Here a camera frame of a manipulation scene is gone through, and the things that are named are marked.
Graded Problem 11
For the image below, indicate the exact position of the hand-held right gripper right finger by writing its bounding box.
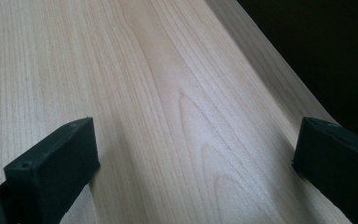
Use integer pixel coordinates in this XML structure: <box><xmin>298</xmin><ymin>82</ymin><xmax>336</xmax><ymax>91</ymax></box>
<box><xmin>291</xmin><ymin>117</ymin><xmax>358</xmax><ymax>224</ymax></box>

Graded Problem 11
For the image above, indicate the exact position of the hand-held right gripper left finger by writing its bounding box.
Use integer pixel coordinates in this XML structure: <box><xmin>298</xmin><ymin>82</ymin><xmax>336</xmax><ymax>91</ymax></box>
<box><xmin>0</xmin><ymin>117</ymin><xmax>102</xmax><ymax>224</ymax></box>

